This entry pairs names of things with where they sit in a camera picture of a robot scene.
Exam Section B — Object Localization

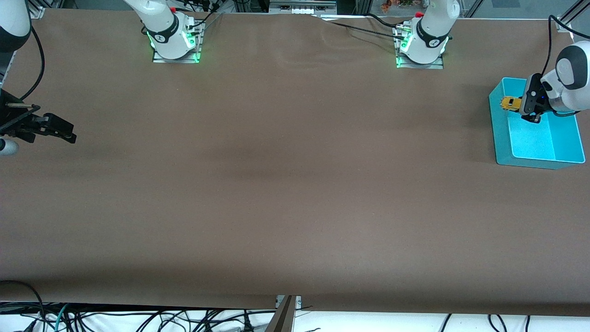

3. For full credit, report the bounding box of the yellow beetle toy car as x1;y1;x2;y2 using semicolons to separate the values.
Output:
501;95;523;113

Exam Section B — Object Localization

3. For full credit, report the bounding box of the teal cable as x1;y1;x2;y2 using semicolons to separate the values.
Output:
54;303;70;332

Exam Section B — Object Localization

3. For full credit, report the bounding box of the white power strip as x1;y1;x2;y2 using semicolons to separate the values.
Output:
270;0;337;15

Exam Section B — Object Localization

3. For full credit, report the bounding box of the teal plastic bin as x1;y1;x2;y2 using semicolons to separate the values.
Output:
489;77;586;170

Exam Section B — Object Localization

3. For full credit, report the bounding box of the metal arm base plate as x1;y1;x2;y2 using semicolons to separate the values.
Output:
152;21;202;64
395;25;444;70

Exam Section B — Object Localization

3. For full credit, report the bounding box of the black looped cable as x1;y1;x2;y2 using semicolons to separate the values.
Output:
0;280;44;332

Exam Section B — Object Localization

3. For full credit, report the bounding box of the short black table cable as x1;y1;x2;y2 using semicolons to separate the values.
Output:
366;13;408;28

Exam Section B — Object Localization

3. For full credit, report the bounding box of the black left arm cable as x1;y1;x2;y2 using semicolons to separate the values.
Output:
547;15;590;77

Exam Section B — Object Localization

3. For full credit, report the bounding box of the black base cable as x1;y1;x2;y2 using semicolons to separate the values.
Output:
182;0;224;30

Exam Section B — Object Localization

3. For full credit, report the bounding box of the long black table cable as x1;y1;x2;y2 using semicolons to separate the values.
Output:
318;15;406;40

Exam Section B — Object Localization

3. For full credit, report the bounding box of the grey metal strut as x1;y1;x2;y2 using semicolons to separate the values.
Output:
265;296;296;332

